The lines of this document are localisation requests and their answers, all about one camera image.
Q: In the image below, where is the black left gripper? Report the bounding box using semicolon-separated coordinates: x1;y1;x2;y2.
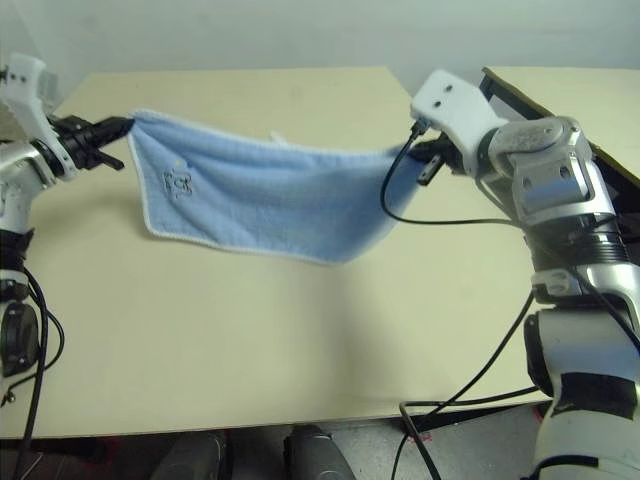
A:
48;114;136;173

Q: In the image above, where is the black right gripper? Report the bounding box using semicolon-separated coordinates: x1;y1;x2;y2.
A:
411;138;467;187

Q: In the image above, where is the light blue terry towel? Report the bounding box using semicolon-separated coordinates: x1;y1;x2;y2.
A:
127;107;426;266

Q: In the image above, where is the grey right robot foot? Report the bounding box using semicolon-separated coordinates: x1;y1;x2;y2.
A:
283;423;359;480

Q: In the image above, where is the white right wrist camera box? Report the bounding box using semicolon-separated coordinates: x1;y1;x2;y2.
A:
410;68;507;177

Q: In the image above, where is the beige side table black frame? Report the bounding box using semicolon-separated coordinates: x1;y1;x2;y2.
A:
478;66;640;236

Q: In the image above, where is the long black trailing cable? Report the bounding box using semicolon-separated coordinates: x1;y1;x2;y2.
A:
391;287;551;480

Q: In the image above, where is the black left wrist camera cable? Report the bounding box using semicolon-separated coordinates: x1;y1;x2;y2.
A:
0;264;67;480

